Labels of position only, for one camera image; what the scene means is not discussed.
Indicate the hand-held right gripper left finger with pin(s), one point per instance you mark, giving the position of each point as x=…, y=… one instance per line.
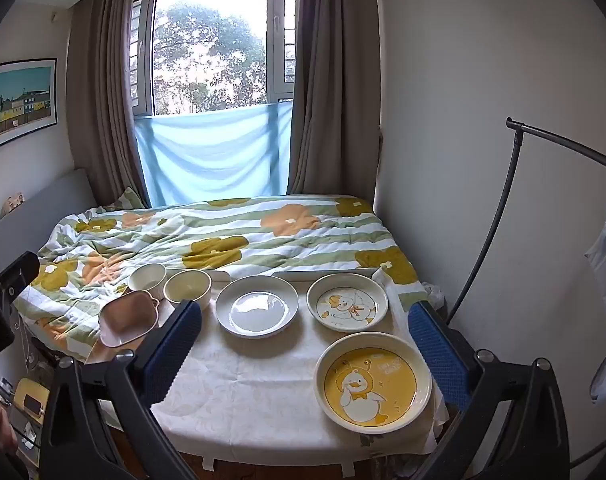
x=175, y=355

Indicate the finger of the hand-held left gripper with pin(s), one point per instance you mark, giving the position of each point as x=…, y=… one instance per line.
x=18, y=272

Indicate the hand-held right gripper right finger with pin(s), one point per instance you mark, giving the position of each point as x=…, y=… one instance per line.
x=438, y=355

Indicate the pink bowl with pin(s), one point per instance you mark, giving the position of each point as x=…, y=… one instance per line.
x=125, y=317

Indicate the cream bowl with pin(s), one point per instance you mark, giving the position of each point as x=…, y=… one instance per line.
x=185, y=287

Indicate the large yellow duck plate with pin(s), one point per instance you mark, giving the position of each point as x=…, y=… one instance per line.
x=373, y=385

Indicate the white bowl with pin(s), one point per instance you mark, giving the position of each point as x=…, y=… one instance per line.
x=148, y=275

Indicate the plain white plate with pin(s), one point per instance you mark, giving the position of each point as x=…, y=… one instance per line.
x=255, y=307

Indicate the small white duck plate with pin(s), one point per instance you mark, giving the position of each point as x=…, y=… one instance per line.
x=348, y=305

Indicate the white crumpled cloth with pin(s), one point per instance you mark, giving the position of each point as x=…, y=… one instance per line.
x=435, y=296

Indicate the yellow box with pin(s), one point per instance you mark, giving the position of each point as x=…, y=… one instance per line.
x=25, y=385

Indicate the small beige ornament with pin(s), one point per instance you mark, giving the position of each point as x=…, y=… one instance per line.
x=12, y=205

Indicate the grey bed headboard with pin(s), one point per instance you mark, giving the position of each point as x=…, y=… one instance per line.
x=48, y=205

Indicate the smartphone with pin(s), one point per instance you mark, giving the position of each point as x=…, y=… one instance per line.
x=33, y=403

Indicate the white patterned tablecloth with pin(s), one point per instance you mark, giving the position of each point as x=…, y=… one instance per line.
x=253, y=385

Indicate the floral striped blanket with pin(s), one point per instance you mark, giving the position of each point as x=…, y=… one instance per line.
x=233, y=240

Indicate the green patterned pillow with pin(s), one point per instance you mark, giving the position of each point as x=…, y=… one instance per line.
x=128, y=199

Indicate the brown curtain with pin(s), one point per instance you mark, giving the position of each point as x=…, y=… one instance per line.
x=333, y=110
x=98, y=110

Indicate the light blue cloth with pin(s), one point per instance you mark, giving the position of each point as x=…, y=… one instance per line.
x=208, y=155

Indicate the black clothes rack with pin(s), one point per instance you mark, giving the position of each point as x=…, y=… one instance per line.
x=512, y=123

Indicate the window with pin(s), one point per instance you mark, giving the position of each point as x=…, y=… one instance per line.
x=208, y=35

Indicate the framed wall poster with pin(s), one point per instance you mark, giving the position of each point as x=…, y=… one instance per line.
x=18, y=100

